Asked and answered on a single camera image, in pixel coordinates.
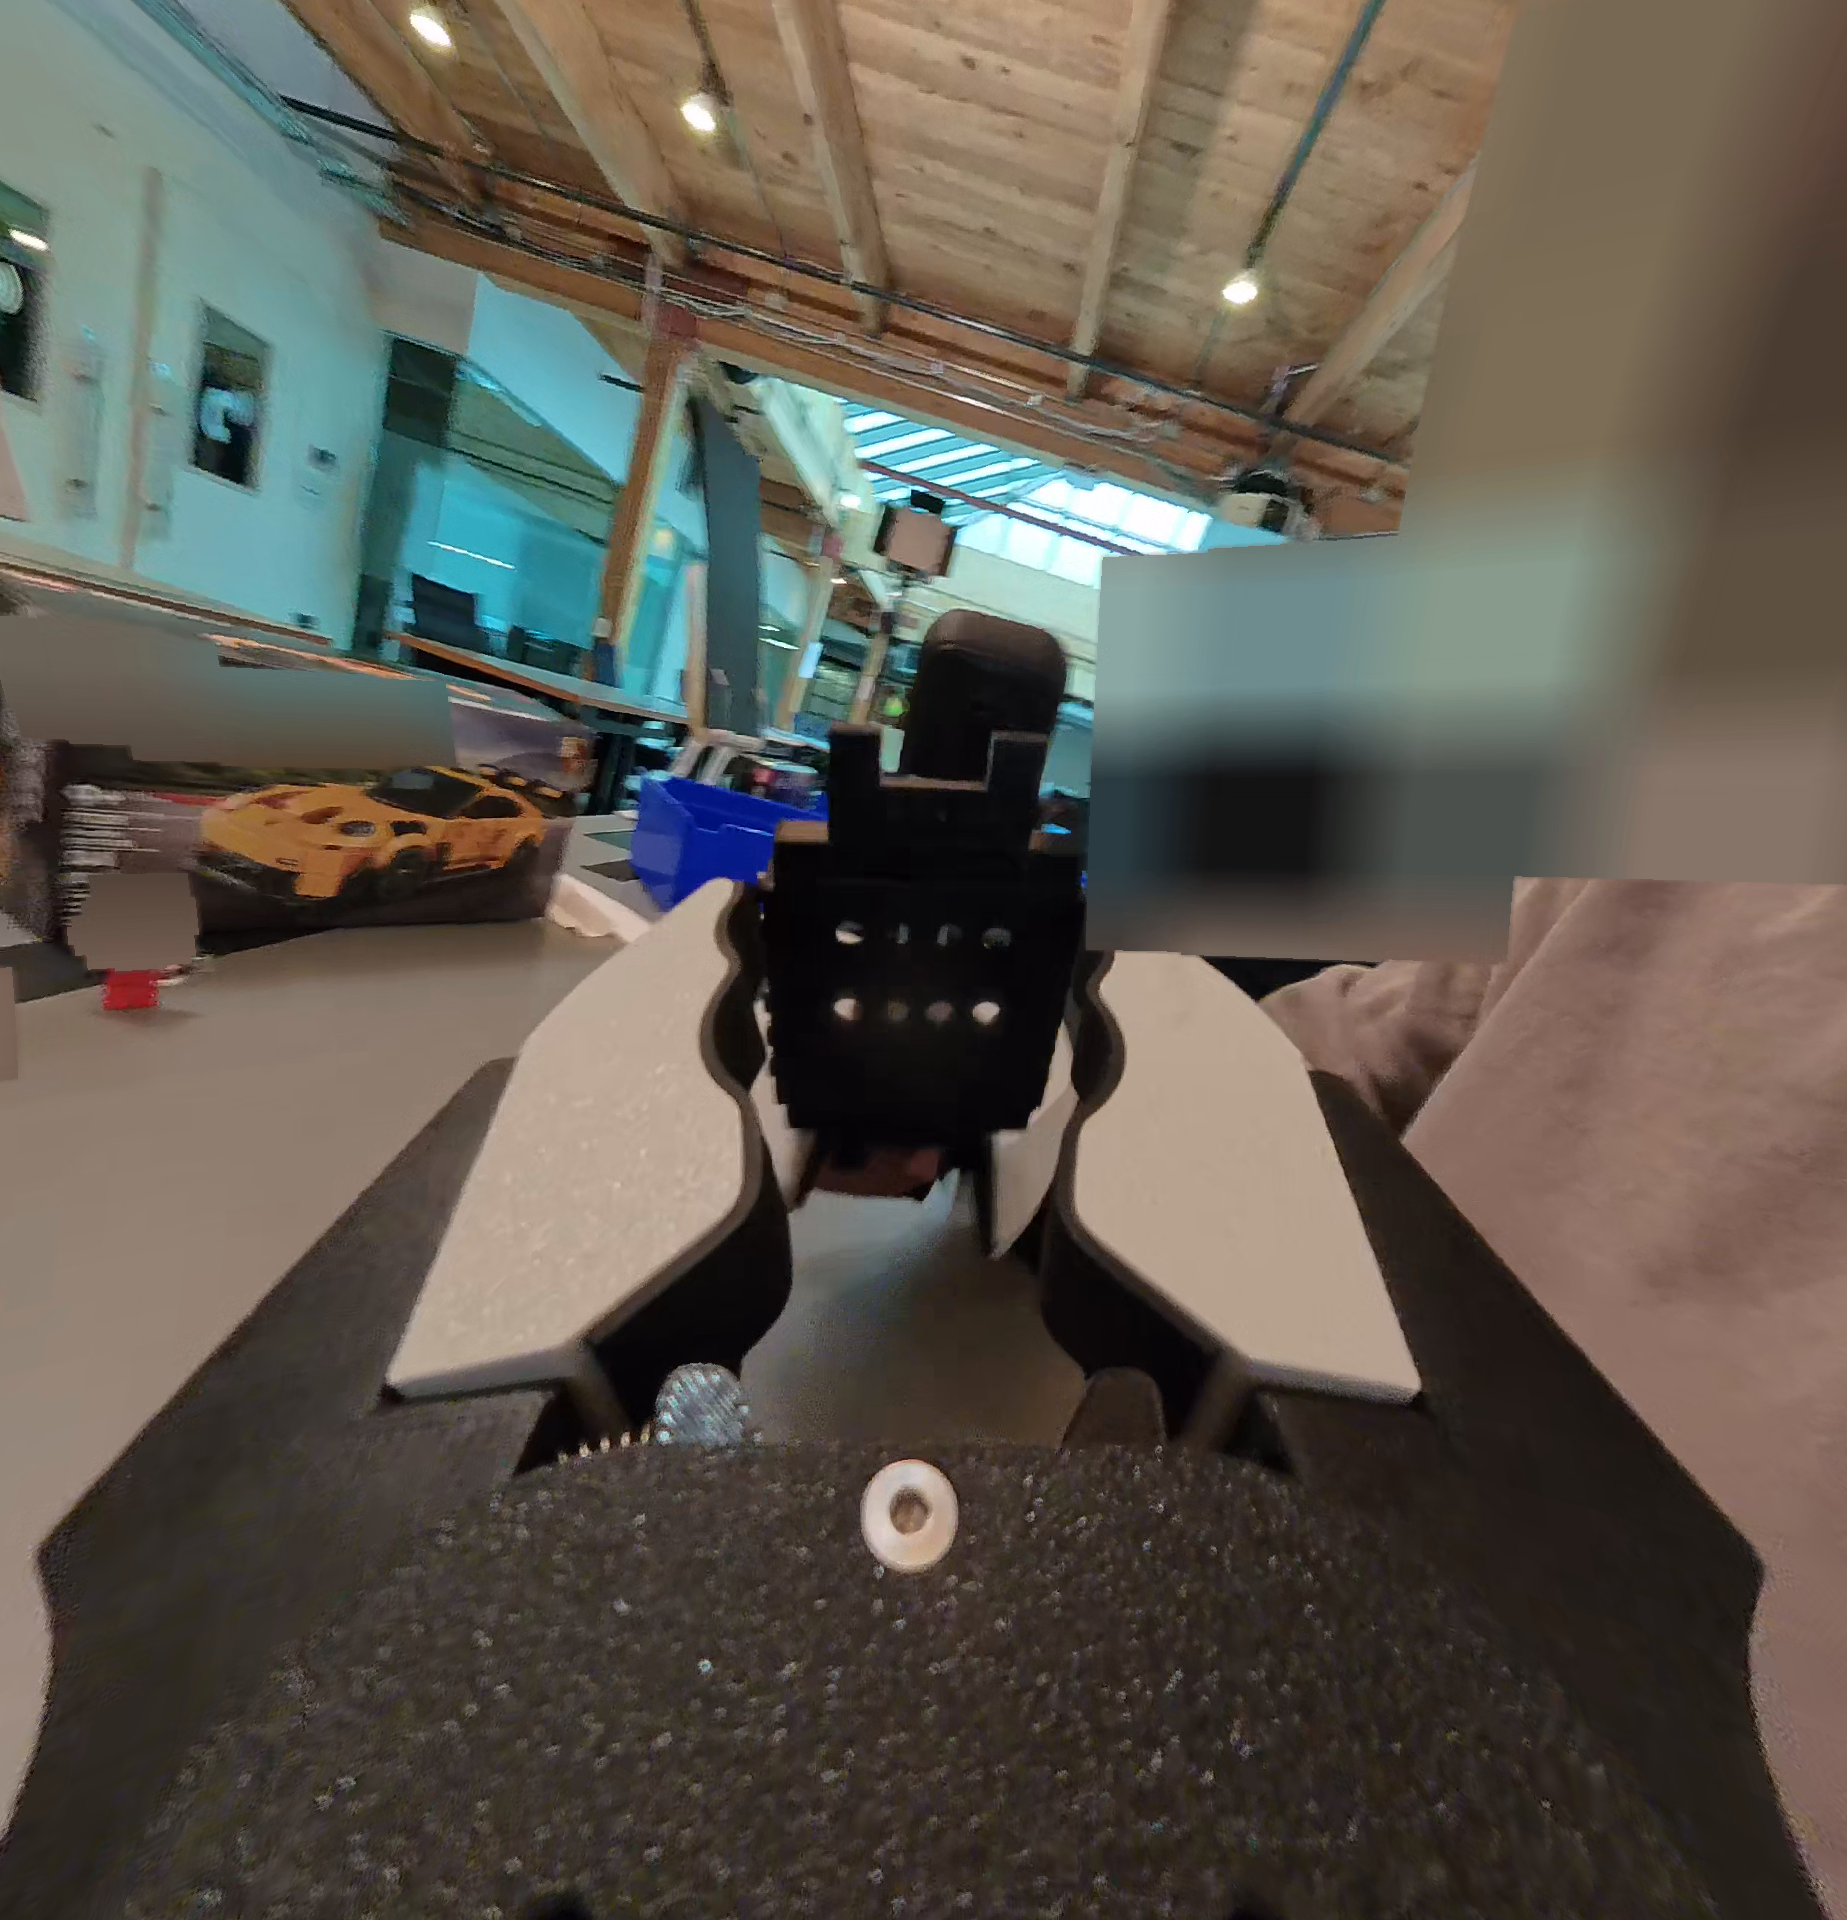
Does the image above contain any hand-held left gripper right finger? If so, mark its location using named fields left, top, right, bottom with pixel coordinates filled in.
left=1050, top=948, right=1422, bottom=1404

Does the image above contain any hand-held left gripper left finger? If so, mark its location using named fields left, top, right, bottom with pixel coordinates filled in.
left=385, top=877, right=792, bottom=1404

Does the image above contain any black toy brick car chassis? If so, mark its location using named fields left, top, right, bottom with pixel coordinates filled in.
left=758, top=722, right=1091, bottom=1164

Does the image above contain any grey desk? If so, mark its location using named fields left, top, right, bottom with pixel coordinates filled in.
left=0, top=817, right=1105, bottom=1653

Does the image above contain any dark panel with wooden edge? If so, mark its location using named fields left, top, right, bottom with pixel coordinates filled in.
left=684, top=396, right=769, bottom=737

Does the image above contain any blue plastic storage bin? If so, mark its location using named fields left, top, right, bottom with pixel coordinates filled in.
left=634, top=772, right=826, bottom=917

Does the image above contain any toy set box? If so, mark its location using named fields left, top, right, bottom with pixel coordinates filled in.
left=54, top=719, right=596, bottom=953

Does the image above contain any wooden office table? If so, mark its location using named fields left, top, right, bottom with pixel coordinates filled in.
left=383, top=631, right=715, bottom=725

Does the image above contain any phone booth door sign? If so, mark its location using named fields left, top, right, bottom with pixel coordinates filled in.
left=188, top=306, right=274, bottom=490
left=0, top=166, right=49, bottom=401

